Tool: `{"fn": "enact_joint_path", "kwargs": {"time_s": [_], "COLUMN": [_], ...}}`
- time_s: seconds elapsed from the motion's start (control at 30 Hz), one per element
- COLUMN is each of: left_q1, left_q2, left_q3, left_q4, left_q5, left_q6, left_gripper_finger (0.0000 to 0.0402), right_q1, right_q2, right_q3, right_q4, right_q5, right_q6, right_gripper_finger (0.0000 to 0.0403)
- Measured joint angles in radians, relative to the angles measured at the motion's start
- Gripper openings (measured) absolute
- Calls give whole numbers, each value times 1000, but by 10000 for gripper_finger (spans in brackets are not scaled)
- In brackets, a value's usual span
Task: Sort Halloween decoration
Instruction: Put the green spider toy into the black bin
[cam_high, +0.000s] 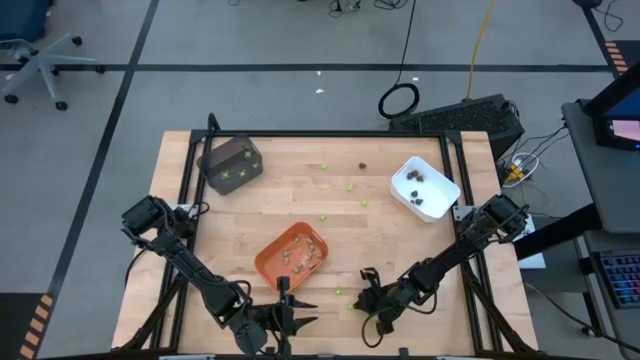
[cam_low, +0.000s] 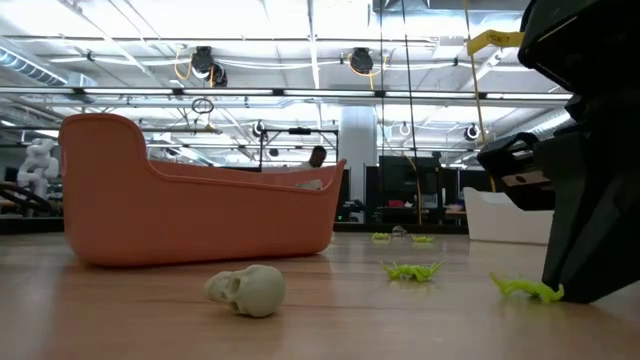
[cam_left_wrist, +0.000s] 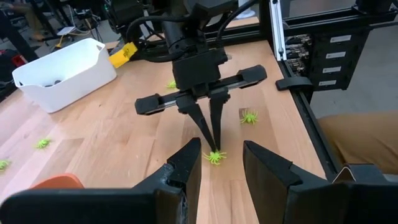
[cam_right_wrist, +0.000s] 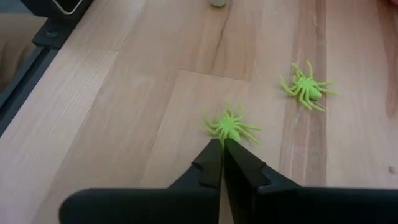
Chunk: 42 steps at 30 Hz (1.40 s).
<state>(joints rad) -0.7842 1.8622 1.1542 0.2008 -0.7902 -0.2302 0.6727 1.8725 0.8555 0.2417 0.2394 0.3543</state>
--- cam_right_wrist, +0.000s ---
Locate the beige toy skull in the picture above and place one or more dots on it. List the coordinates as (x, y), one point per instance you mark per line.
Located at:
(218, 2)

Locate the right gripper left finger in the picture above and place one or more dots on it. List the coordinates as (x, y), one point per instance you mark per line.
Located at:
(186, 202)

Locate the black box with white trim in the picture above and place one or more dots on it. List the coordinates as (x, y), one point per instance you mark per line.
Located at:
(46, 6)

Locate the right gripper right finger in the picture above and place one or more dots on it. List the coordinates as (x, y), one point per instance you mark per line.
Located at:
(264, 202)

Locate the green plastic toy spider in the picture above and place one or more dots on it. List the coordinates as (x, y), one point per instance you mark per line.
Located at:
(306, 87)
(229, 126)

